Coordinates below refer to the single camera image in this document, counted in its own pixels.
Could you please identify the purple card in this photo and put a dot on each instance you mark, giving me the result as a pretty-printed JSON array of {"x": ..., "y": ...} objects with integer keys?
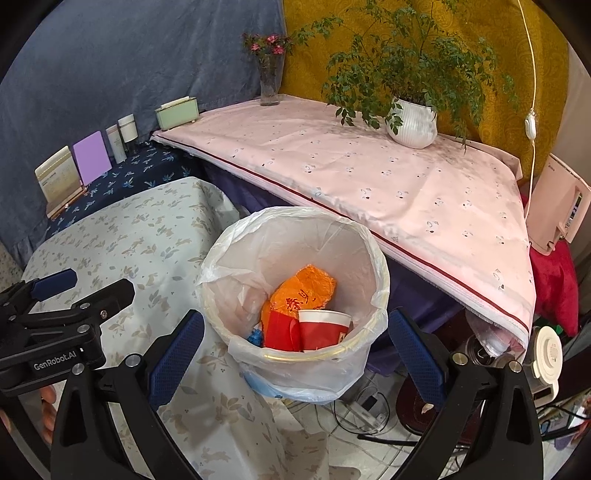
[{"x": 92, "y": 157}]

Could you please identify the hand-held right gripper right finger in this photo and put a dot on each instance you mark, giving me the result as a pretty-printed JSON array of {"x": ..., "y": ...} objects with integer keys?
[{"x": 415, "y": 360}]

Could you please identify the beige desk calendar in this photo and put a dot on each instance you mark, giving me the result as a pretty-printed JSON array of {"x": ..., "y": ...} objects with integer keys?
[{"x": 57, "y": 177}]

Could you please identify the red and white paper cup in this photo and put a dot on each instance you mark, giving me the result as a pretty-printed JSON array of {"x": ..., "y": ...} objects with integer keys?
[{"x": 323, "y": 330}]

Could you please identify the green plant in white pot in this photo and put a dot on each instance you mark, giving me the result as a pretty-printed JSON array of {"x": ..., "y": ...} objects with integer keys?
[{"x": 413, "y": 124}]

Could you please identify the pale green tissue box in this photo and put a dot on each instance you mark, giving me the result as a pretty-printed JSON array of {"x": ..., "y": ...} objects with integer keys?
[{"x": 178, "y": 115}]

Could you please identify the waste bin with white liner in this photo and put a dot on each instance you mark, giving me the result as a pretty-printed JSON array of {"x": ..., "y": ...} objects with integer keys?
[{"x": 286, "y": 249}]

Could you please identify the pink appliance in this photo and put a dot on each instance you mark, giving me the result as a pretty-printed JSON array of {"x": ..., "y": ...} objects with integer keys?
[{"x": 554, "y": 203}]

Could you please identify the dark blue floral cloth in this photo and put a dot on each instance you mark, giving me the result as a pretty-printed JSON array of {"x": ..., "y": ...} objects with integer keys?
[{"x": 138, "y": 170}]

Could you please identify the person's left hand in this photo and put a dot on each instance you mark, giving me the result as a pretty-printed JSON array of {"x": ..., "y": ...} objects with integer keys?
[{"x": 48, "y": 406}]

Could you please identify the wooden stand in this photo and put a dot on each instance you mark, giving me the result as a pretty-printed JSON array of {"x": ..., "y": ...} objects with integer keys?
[{"x": 69, "y": 205}]

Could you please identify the stainless steel flask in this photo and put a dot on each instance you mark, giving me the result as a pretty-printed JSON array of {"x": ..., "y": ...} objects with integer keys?
[{"x": 475, "y": 353}]

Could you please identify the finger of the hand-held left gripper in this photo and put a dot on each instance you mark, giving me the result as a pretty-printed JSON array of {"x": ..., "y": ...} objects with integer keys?
[
  {"x": 111, "y": 295},
  {"x": 51, "y": 282}
]

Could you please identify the blue plastic wrapper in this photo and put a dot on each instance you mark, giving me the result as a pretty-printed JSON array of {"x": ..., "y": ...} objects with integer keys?
[{"x": 255, "y": 339}]

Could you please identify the white power strip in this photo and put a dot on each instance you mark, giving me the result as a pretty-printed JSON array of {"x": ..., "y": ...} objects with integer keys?
[{"x": 367, "y": 415}]

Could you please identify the light leaf-print tablecloth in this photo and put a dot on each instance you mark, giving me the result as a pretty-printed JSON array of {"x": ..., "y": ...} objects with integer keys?
[{"x": 138, "y": 230}]

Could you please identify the dark red round base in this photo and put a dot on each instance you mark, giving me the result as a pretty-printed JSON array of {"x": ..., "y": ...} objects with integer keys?
[{"x": 411, "y": 410}]

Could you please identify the slim white cosmetic tube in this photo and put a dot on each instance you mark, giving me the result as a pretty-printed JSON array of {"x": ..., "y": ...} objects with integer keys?
[{"x": 115, "y": 143}]

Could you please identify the cream curtain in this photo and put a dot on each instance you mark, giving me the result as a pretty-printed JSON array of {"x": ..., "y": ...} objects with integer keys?
[{"x": 577, "y": 138}]

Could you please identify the red cloth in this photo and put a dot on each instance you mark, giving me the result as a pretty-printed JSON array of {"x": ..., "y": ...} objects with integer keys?
[{"x": 554, "y": 281}]

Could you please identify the orange plastic bag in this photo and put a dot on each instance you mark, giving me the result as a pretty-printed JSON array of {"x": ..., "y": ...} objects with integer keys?
[{"x": 304, "y": 290}]

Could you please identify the blue-grey curtain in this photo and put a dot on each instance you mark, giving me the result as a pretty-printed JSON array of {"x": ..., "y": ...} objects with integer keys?
[{"x": 115, "y": 60}]

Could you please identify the pink printed tablecloth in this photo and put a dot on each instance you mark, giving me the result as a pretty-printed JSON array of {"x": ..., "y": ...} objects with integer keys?
[{"x": 346, "y": 175}]

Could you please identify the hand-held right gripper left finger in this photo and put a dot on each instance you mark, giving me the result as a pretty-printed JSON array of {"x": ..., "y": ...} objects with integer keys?
[{"x": 175, "y": 357}]

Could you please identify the glass vase with pink flowers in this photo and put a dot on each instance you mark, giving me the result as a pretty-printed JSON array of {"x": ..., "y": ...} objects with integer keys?
[{"x": 269, "y": 87}]

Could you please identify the yellow curtain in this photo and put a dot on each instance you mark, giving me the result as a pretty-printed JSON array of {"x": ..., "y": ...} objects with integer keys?
[{"x": 304, "y": 69}]

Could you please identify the white round appliance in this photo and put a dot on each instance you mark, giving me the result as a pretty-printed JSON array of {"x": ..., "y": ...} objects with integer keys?
[{"x": 547, "y": 350}]

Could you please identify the clear plastic bag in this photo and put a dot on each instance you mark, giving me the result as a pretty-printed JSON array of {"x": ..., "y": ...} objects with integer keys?
[{"x": 496, "y": 339}]

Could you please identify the wide white cosmetic bottle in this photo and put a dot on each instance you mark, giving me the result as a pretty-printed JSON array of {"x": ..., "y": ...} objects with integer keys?
[{"x": 128, "y": 129}]

